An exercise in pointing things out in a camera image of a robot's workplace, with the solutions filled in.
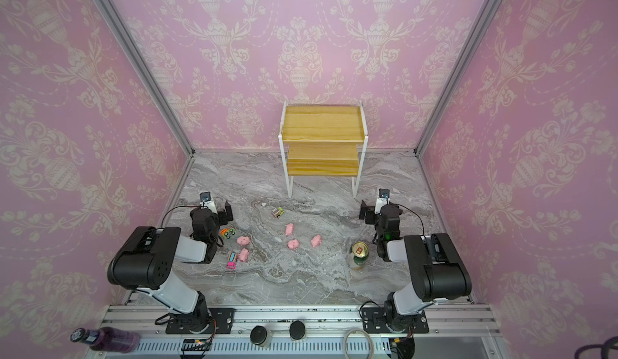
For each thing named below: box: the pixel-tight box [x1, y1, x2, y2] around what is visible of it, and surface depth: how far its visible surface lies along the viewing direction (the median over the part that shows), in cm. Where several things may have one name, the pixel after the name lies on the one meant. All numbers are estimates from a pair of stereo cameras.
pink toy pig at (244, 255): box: [238, 247, 250, 263], surface depth 87 cm
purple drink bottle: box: [70, 326, 141, 354], surface depth 61 cm
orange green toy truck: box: [219, 227, 237, 240], surface depth 93 cm
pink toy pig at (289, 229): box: [284, 222, 295, 236], surface depth 94 cm
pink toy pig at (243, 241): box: [236, 235, 251, 246], surface depth 91 cm
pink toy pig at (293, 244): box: [287, 239, 301, 251], surface depth 90 cm
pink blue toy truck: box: [226, 252, 238, 271], surface depth 86 cm
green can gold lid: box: [351, 241, 370, 266], surface depth 79 cm
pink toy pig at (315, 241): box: [310, 235, 322, 248], surface depth 91 cm
